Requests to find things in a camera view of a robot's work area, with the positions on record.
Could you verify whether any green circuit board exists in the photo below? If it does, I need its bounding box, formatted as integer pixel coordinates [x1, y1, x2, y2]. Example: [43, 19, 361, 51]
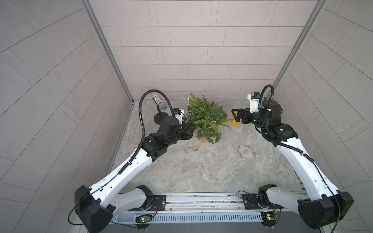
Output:
[261, 212, 277, 227]
[135, 215, 153, 224]

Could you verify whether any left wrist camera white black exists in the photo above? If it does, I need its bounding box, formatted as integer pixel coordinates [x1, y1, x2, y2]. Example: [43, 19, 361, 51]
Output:
[173, 108, 185, 124]

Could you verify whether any beige flat cookie-shaped piece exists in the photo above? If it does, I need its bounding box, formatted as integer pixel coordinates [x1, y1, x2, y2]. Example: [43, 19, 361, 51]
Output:
[238, 145, 259, 159]

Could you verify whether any left green circuit board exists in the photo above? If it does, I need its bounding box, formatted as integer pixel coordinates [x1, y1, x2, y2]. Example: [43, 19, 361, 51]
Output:
[135, 215, 153, 224]

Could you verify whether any yellow plastic triangular holder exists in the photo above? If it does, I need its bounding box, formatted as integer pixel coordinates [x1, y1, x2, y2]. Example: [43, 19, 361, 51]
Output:
[231, 112, 242, 127]

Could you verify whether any small metal clip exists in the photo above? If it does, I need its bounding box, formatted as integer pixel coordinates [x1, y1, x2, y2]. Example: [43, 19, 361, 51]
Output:
[185, 147, 198, 153]

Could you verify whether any clear string lights wire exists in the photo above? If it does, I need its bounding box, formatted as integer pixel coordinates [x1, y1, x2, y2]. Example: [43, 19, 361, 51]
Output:
[186, 97, 222, 135]

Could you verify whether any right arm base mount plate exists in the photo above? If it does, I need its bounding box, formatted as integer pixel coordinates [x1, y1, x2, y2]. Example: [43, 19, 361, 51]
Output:
[239, 193, 283, 210]

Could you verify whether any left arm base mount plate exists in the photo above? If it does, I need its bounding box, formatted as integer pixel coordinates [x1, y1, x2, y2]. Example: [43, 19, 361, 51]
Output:
[130, 195, 167, 212]

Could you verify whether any small green christmas tree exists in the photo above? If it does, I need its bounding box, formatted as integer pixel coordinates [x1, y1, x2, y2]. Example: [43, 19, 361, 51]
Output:
[186, 93, 232, 144]

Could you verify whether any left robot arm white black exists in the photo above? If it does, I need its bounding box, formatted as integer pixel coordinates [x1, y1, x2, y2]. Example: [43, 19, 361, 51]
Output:
[73, 116, 194, 233]

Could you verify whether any glitter microphone on black stand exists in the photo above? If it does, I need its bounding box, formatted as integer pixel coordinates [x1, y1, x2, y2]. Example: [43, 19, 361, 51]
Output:
[150, 92, 169, 125]

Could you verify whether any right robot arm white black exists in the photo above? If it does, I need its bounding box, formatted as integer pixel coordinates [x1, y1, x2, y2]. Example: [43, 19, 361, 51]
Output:
[231, 100, 354, 230]

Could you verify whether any left black corrugated cable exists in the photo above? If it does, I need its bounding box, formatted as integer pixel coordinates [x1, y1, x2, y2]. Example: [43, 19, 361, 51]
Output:
[128, 89, 175, 164]

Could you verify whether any right green circuit board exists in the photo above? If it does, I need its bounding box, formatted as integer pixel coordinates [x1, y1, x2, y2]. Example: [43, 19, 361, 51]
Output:
[261, 212, 277, 227]

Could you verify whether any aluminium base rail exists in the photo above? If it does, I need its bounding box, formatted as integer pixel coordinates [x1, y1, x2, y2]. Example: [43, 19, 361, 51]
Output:
[110, 190, 326, 225]

